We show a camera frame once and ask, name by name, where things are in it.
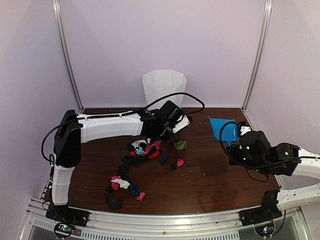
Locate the blue plastic dustpan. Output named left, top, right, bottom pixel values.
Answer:
left=209, top=117, right=240, bottom=146

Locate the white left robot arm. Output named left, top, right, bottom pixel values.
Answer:
left=51, top=100, right=191, bottom=222

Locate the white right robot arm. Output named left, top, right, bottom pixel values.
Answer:
left=222, top=130, right=320, bottom=221

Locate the pink paper strip scrap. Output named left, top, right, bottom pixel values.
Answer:
left=142, top=140, right=162, bottom=156

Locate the green paper scrap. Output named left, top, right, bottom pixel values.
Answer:
left=173, top=140, right=188, bottom=151

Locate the small blue centre scrap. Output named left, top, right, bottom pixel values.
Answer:
left=159, top=154, right=168, bottom=165

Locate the small pink paper ball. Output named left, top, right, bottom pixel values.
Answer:
left=176, top=158, right=185, bottom=167

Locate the small black paper ball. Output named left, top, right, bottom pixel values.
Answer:
left=170, top=162, right=177, bottom=170

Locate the light blue paper scrap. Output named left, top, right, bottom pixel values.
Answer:
left=135, top=146, right=145, bottom=156

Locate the long white paper scrap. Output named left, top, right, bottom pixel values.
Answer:
left=131, top=138, right=151, bottom=148

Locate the long black paper scrap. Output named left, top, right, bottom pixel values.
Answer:
left=116, top=152, right=149, bottom=181

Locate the translucent white waste bin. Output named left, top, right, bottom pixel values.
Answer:
left=142, top=69, right=187, bottom=105

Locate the dark blue front paper scrap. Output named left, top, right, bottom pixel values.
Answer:
left=128, top=182, right=141, bottom=197

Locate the small pink scrap near front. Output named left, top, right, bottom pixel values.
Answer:
left=136, top=192, right=146, bottom=202

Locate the black curled paper scrap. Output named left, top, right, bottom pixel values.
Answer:
left=105, top=191, right=123, bottom=210

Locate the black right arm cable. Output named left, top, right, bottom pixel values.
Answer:
left=218, top=121, right=271, bottom=183

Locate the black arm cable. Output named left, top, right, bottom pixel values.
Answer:
left=218, top=121, right=271, bottom=183
left=41, top=92, right=205, bottom=163

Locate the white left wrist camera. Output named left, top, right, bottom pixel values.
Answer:
left=172, top=115, right=193, bottom=134

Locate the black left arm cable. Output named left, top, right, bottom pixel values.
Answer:
left=41, top=92, right=205, bottom=163

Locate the aluminium right frame rail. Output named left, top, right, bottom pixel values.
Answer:
left=241, top=0, right=273, bottom=130

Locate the aluminium frame rail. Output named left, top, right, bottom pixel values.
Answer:
left=52, top=0, right=84, bottom=113
left=241, top=0, right=273, bottom=130

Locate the aluminium left frame rail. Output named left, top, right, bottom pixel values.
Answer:
left=52, top=0, right=84, bottom=113

